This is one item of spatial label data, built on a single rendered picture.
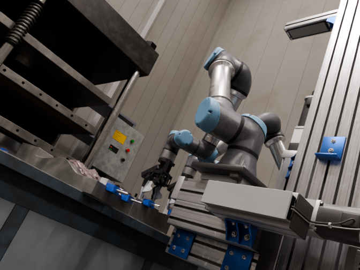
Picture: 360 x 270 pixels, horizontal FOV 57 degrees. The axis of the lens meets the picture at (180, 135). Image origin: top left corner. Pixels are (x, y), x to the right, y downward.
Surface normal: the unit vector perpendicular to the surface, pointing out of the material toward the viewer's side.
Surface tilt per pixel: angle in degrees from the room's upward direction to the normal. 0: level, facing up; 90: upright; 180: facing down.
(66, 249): 90
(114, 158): 90
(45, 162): 90
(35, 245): 90
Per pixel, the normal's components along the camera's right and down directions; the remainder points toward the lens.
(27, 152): -0.38, -0.48
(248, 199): -0.62, -0.51
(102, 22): 0.70, 0.02
